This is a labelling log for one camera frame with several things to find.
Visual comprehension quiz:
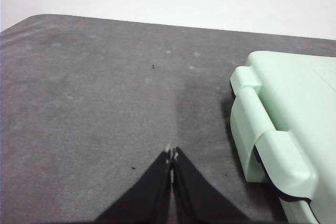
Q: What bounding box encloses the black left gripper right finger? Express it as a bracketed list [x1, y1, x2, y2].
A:
[172, 147, 250, 224]

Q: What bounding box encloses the green breakfast machine base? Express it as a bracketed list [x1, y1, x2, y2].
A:
[229, 86, 326, 224]

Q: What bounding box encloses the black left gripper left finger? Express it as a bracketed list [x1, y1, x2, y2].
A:
[94, 150, 173, 224]

